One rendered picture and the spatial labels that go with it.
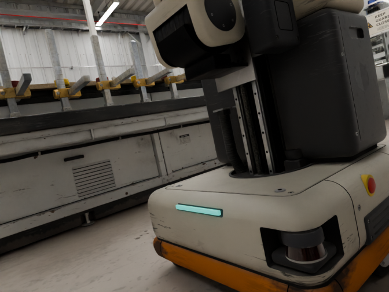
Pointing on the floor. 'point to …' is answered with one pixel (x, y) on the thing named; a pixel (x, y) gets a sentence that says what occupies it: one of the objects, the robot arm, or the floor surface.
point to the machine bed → (95, 167)
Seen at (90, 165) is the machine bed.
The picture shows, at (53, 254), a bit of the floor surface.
